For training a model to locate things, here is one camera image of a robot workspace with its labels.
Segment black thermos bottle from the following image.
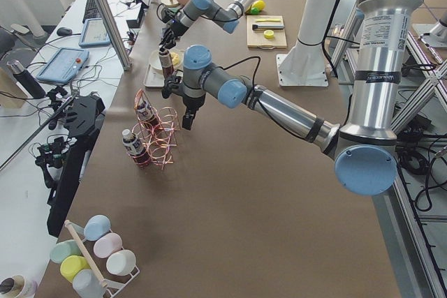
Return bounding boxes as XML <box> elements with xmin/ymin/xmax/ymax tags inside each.
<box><xmin>6</xmin><ymin>59</ymin><xmax>46</xmax><ymax>99</ymax></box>

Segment black keyboard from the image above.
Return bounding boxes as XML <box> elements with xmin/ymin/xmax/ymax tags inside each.
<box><xmin>82</xmin><ymin>0</ymin><xmax>102</xmax><ymax>23</ymax></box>

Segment tea bottle in rack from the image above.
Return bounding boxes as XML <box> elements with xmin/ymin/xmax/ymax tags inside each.
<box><xmin>136</xmin><ymin>100</ymin><xmax>159</xmax><ymax>128</ymax></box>
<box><xmin>122</xmin><ymin>129</ymin><xmax>151</xmax><ymax>167</ymax></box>

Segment wooden cutting board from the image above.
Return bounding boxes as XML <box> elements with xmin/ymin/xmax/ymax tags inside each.
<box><xmin>247</xmin><ymin>15</ymin><xmax>287</xmax><ymax>49</ymax></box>

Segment glazed donut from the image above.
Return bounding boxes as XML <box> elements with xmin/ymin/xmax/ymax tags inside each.
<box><xmin>170</xmin><ymin>52</ymin><xmax>182</xmax><ymax>68</ymax></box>

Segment grey cup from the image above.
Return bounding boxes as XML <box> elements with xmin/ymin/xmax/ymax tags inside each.
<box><xmin>72</xmin><ymin>269</ymin><xmax>105</xmax><ymax>298</ymax></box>

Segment mint green cup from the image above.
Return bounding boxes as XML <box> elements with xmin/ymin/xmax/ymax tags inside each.
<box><xmin>50</xmin><ymin>239</ymin><xmax>82</xmax><ymax>264</ymax></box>

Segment black camera stand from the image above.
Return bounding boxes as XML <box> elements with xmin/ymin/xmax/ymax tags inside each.
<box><xmin>35</xmin><ymin>93</ymin><xmax>105</xmax><ymax>237</ymax></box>

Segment white serving tray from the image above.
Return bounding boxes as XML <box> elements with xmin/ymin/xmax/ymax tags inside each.
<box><xmin>143</xmin><ymin>64</ymin><xmax>164</xmax><ymax>88</ymax></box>

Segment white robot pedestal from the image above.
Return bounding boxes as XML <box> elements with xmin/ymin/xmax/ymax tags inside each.
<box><xmin>277</xmin><ymin>0</ymin><xmax>336</xmax><ymax>87</ymax></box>

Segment yellow cup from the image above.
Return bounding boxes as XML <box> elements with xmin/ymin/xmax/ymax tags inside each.
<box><xmin>59</xmin><ymin>255</ymin><xmax>90</xmax><ymax>283</ymax></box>

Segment aluminium frame post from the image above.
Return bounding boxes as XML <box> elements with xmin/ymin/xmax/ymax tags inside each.
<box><xmin>95</xmin><ymin>0</ymin><xmax>131</xmax><ymax>70</ymax></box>

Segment pink cup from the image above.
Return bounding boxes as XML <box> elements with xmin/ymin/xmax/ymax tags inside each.
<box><xmin>94</xmin><ymin>232</ymin><xmax>122</xmax><ymax>258</ymax></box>

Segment lemon half slice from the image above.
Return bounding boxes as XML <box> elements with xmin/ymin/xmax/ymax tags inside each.
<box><xmin>263</xmin><ymin>29</ymin><xmax>274</xmax><ymax>39</ymax></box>

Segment computer mouse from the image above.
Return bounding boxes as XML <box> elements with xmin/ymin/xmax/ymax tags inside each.
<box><xmin>57</xmin><ymin>27</ymin><xmax>73</xmax><ymax>37</ymax></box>

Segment yellow lemon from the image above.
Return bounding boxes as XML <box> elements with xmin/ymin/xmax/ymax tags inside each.
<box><xmin>251</xmin><ymin>0</ymin><xmax>265</xmax><ymax>12</ymax></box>

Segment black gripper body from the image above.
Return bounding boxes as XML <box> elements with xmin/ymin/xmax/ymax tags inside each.
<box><xmin>166</xmin><ymin>19</ymin><xmax>189</xmax><ymax>39</ymax></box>
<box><xmin>182</xmin><ymin>95</ymin><xmax>205</xmax><ymax>114</ymax></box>

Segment white plate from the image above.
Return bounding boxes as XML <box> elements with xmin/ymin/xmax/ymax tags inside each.
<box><xmin>149</xmin><ymin>48</ymin><xmax>184</xmax><ymax>73</ymax></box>

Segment blue cup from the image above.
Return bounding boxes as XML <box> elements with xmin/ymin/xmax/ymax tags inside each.
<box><xmin>84</xmin><ymin>214</ymin><xmax>111</xmax><ymax>241</ymax></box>

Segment tea bottle in rack front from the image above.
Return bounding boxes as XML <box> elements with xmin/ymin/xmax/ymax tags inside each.
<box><xmin>122</xmin><ymin>129</ymin><xmax>151</xmax><ymax>167</ymax></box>

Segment cream white cup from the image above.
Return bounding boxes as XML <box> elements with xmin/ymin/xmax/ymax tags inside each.
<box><xmin>106</xmin><ymin>249</ymin><xmax>136</xmax><ymax>276</ymax></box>

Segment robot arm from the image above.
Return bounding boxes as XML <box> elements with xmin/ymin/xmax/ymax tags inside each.
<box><xmin>159</xmin><ymin>0</ymin><xmax>255</xmax><ymax>50</ymax></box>
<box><xmin>180</xmin><ymin>0</ymin><xmax>423</xmax><ymax>195</ymax></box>

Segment steel muddler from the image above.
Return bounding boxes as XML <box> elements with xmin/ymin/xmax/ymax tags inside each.
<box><xmin>251</xmin><ymin>24</ymin><xmax>285</xmax><ymax>31</ymax></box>

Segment green lime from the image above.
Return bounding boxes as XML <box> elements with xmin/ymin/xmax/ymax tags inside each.
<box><xmin>250</xmin><ymin>8</ymin><xmax>260</xmax><ymax>15</ymax></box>

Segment tea bottle in rack back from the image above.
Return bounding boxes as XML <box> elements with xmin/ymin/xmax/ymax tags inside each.
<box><xmin>136</xmin><ymin>100</ymin><xmax>159</xmax><ymax>128</ymax></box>

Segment yellow plastic knife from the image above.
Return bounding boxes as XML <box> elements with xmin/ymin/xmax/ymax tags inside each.
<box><xmin>255</xmin><ymin>18</ymin><xmax>281</xmax><ymax>22</ymax></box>

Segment wooden rack handle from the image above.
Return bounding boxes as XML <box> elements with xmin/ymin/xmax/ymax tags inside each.
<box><xmin>64</xmin><ymin>220</ymin><xmax>108</xmax><ymax>288</ymax></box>

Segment blue teach pendant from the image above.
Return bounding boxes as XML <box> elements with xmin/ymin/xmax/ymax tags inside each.
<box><xmin>78</xmin><ymin>18</ymin><xmax>111</xmax><ymax>47</ymax></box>
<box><xmin>36</xmin><ymin>47</ymin><xmax>89</xmax><ymax>84</ymax></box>

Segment paper cup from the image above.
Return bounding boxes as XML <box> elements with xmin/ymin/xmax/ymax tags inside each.
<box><xmin>1</xmin><ymin>275</ymin><xmax>38</xmax><ymax>298</ymax></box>

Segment copper wire bottle rack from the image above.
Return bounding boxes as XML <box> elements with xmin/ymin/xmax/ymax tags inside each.
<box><xmin>131</xmin><ymin>89</ymin><xmax>179</xmax><ymax>169</ymax></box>

